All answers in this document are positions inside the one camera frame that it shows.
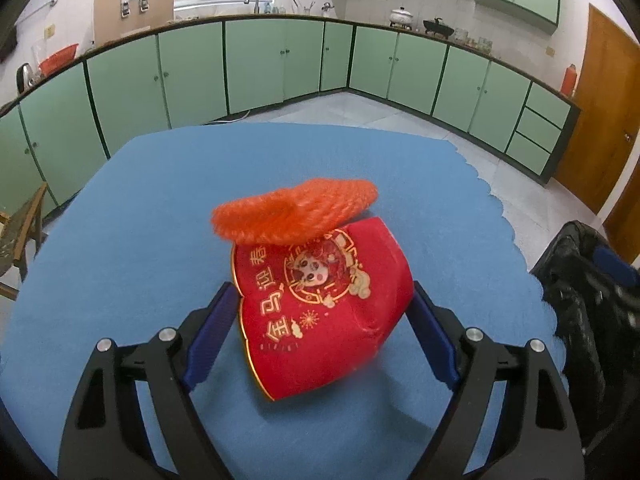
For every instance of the white pot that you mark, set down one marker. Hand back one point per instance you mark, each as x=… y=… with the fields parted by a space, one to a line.
x=401 y=17

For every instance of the cardboard board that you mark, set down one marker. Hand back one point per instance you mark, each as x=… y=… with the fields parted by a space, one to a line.
x=132 y=10

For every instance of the wooden door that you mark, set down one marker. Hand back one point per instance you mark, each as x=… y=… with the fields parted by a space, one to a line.
x=600 y=110

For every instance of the blue tablecloth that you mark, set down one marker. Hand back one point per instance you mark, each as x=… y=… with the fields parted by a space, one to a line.
x=150 y=210

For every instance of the red thermos bottle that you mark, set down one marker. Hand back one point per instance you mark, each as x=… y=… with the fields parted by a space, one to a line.
x=568 y=80

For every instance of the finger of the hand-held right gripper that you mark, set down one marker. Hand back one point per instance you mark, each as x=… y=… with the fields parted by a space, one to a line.
x=616 y=265

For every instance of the electric kettle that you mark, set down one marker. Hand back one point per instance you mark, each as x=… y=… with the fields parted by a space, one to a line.
x=24 y=77

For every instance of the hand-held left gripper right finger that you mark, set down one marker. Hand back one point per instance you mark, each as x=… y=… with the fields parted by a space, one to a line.
x=432 y=342

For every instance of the green lower cabinets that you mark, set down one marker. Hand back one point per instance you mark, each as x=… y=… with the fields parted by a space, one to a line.
x=190 y=75

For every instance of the red basin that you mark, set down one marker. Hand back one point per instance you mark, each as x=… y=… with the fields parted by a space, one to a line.
x=57 y=59

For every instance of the wooden chair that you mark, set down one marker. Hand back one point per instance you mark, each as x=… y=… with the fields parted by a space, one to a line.
x=22 y=225

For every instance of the orange woven coaster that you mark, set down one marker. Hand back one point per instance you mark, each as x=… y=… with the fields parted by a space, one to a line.
x=300 y=205

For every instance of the black bag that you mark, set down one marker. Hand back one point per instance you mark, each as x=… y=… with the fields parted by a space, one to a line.
x=565 y=310

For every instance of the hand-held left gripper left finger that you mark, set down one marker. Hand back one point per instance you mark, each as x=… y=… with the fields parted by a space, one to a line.
x=215 y=332

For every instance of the black wok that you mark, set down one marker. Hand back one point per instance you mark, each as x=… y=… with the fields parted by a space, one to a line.
x=437 y=27

